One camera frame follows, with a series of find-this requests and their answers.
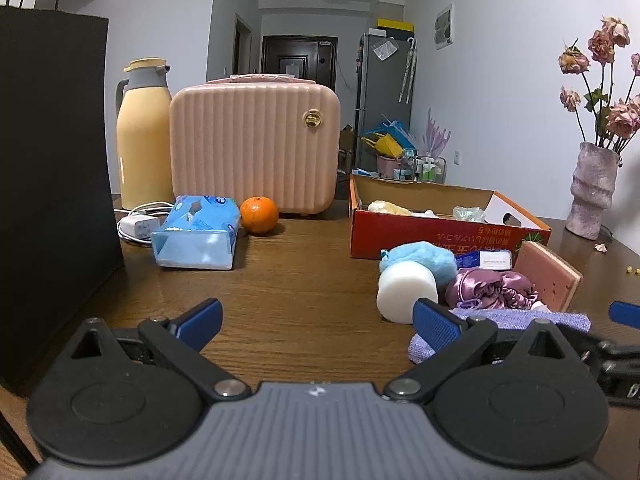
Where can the purple textured vase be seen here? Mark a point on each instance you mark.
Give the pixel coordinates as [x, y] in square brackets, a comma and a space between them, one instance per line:
[592, 188]

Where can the blue pocket tissue pack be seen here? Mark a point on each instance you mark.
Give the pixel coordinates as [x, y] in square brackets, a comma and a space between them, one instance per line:
[487, 259]

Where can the fallen pink petal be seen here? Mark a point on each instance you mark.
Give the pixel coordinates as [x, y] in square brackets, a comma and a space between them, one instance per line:
[601, 247]

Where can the white yellow plush alpaca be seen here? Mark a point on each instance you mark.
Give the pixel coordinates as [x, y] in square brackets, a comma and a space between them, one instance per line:
[383, 207]

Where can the light blue fluffy puff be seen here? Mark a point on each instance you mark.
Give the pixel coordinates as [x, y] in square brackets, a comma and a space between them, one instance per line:
[440, 261]

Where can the white charger with cable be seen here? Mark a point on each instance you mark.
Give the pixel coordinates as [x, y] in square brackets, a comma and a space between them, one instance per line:
[136, 225]

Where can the red cardboard pumpkin box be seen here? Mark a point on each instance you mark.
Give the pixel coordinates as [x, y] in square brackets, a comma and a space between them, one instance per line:
[507, 226]

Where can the orange tangerine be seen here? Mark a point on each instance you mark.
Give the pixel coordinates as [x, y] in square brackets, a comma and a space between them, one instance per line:
[259, 215]

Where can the metal wire storage cart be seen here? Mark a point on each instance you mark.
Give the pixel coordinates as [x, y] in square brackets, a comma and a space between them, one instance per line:
[421, 169]

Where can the pink layered cleaning sponge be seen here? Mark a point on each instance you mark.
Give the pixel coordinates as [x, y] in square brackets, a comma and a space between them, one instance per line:
[555, 280]

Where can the white wall electrical panel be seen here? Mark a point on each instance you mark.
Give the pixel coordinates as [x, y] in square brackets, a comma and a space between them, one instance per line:
[444, 28]

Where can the dried pink roses bouquet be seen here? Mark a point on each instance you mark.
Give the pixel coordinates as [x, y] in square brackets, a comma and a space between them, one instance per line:
[615, 120]

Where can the purple knitted cloth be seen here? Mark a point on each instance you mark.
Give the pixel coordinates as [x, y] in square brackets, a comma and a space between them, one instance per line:
[506, 319]

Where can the black paper shopping bag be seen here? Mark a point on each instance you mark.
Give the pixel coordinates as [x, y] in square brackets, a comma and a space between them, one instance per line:
[58, 233]

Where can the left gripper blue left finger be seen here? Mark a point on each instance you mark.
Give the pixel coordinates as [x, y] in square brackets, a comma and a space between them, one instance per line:
[198, 326]

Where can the white wedge makeup sponge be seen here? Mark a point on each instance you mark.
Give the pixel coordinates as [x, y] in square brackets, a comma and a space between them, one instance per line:
[540, 307]

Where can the yellow box on refrigerator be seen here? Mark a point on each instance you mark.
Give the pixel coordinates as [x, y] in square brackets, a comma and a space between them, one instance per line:
[386, 23]

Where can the blue yellow bags pile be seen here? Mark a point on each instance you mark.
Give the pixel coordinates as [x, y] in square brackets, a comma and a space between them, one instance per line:
[390, 139]

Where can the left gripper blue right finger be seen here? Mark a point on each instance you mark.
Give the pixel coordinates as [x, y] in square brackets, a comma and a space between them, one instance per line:
[435, 324]

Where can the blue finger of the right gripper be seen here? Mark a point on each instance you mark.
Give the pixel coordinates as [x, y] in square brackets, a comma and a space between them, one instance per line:
[624, 313]

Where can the purple satin scrunchie bonnet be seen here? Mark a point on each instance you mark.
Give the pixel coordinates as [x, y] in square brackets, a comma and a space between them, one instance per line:
[478, 289]

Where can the pink ribbed small suitcase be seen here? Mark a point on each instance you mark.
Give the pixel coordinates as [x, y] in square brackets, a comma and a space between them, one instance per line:
[257, 135]

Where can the yellow thermos jug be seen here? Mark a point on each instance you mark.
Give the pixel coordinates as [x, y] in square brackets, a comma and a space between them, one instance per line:
[142, 101]

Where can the white cylindrical sponge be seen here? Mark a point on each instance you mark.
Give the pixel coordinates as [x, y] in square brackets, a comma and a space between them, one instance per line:
[400, 286]

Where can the purple feather decoration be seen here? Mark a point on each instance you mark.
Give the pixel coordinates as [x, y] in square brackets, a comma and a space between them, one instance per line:
[434, 139]

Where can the iridescent translucent shower cap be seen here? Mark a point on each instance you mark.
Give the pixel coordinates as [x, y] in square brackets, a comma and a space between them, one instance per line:
[469, 214]

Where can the grey refrigerator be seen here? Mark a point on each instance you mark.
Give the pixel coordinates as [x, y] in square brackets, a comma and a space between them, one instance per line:
[382, 87]

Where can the dark brown entrance door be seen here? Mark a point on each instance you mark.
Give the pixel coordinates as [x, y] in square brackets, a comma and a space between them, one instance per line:
[303, 57]

